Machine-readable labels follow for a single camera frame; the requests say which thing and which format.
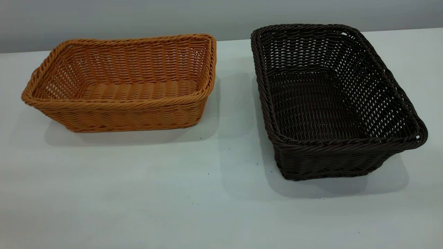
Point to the dark brown wicker basket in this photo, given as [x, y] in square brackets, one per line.
[311, 159]

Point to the orange wicker basket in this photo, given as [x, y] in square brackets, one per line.
[138, 114]

